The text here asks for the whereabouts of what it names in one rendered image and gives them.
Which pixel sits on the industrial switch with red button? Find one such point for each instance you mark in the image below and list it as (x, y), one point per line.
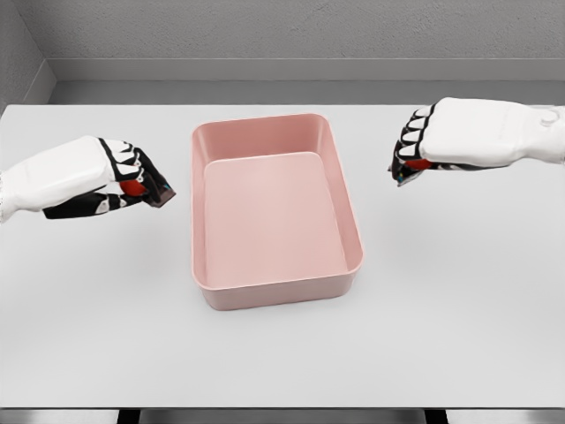
(415, 170)
(154, 194)

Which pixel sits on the pink plastic basket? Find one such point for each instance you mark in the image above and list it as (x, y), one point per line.
(269, 212)

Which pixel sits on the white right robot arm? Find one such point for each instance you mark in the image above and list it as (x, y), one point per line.
(546, 132)

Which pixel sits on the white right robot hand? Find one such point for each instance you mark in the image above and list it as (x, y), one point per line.
(468, 132)

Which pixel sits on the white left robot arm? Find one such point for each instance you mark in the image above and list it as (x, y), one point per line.
(12, 192)

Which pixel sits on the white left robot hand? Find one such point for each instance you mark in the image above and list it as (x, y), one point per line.
(75, 170)

